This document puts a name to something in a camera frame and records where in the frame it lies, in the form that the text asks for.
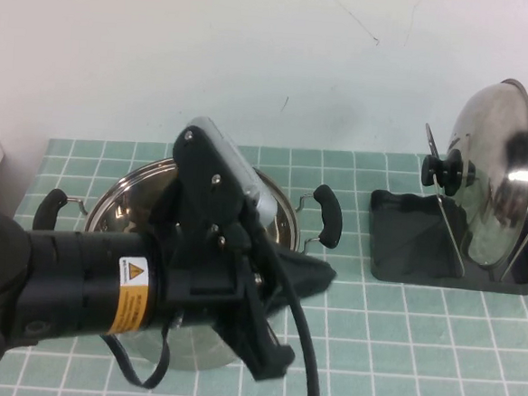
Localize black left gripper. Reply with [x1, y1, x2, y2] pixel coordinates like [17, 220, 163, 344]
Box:
[155, 208, 341, 388]

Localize steel pot lid black knob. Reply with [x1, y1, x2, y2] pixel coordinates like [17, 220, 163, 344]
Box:
[413, 72, 528, 274]

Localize green tile pattern tablecloth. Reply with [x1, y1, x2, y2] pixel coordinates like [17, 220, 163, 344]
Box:
[0, 119, 528, 396]

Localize thick black cable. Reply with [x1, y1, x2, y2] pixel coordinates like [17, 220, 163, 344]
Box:
[230, 213, 335, 396]

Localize dark tray wire lid rack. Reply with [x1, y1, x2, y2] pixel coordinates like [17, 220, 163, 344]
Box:
[364, 118, 528, 297]

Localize thin black cable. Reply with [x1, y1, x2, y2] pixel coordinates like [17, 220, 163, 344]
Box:
[95, 316, 177, 392]

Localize stainless steel pot black handles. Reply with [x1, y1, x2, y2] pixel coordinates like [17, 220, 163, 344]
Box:
[24, 148, 347, 382]

